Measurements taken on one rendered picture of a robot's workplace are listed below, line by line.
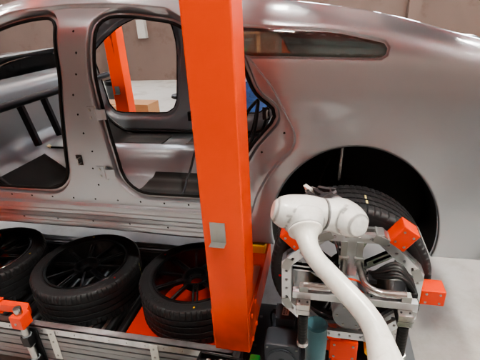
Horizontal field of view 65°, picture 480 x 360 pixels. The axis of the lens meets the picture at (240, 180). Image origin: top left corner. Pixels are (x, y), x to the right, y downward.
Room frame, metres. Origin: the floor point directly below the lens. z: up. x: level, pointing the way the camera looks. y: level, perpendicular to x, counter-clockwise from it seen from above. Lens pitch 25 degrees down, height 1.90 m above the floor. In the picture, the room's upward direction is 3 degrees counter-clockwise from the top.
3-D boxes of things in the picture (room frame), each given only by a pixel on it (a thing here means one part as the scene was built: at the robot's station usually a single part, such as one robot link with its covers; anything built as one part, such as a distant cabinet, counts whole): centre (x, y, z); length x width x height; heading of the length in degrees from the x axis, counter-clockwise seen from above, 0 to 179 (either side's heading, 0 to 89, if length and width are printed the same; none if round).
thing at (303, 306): (1.05, -0.21, 0.93); 0.09 x 0.05 x 0.05; 167
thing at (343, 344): (1.25, -0.43, 0.48); 0.16 x 0.12 x 0.17; 167
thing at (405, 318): (0.97, -0.54, 0.93); 0.09 x 0.05 x 0.05; 167
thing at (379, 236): (1.21, -0.42, 0.85); 0.54 x 0.07 x 0.54; 77
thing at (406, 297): (1.07, -0.49, 1.03); 0.19 x 0.18 x 0.11; 167
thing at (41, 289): (1.96, 1.00, 0.39); 0.66 x 0.66 x 0.24
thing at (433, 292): (1.14, -0.73, 0.85); 0.09 x 0.08 x 0.07; 77
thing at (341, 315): (1.14, -0.40, 0.85); 0.21 x 0.14 x 0.14; 167
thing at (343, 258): (1.11, -0.30, 1.03); 0.19 x 0.18 x 0.11; 167
